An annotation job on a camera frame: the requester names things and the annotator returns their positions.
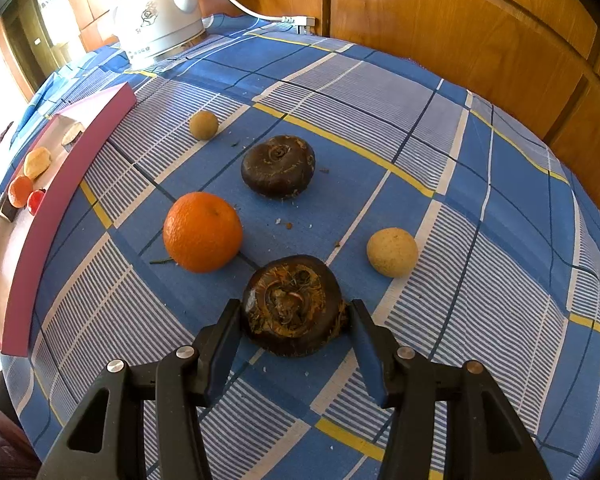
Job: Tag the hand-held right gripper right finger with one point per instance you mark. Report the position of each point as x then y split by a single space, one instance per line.
367 355

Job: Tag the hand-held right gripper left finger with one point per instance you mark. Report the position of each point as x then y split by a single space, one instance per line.
222 345

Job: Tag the dark brown water chestnut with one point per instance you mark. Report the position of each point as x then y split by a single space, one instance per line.
290 310
278 167

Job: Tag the tan longan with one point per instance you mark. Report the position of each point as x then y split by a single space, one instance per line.
203 125
392 252

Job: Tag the orange tangerine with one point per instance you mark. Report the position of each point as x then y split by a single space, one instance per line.
202 232
19 191

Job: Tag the pink-rimmed cardboard box tray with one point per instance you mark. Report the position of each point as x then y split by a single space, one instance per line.
65 200

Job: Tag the red cherry tomato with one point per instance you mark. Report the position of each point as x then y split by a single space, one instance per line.
36 201

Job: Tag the large sugarcane piece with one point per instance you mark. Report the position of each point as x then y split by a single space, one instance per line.
5 211

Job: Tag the small sugarcane piece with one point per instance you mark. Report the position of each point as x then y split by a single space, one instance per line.
72 137

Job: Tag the yellow peeled fruit piece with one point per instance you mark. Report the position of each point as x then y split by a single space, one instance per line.
37 162

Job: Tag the blue plaid tablecloth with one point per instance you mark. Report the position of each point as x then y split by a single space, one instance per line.
430 135

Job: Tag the dark red cloth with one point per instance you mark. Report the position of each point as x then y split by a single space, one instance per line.
2 136

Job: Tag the white floral ceramic kettle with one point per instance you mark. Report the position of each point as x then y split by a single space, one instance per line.
155 25

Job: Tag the white power plug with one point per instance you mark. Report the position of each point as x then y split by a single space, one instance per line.
304 21

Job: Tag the wooden door with glass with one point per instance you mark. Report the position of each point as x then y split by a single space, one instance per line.
55 30

